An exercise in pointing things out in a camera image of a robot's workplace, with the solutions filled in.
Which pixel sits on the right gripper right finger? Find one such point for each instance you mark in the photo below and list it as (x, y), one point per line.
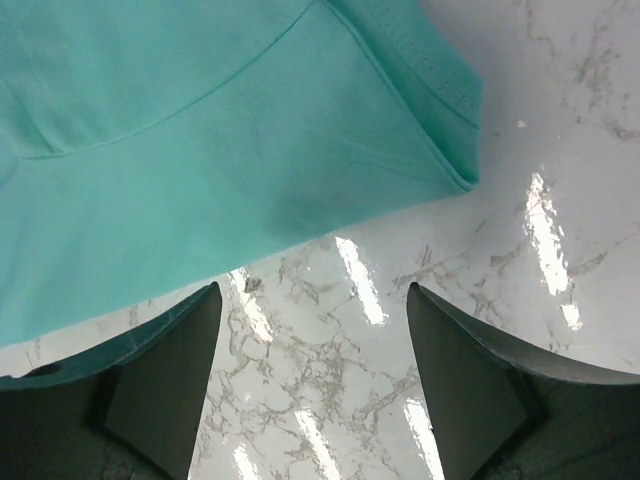
(503, 408)

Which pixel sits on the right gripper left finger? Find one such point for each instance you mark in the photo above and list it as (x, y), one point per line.
(127, 408)

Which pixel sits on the teal t shirt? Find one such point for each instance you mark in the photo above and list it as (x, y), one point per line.
(147, 145)

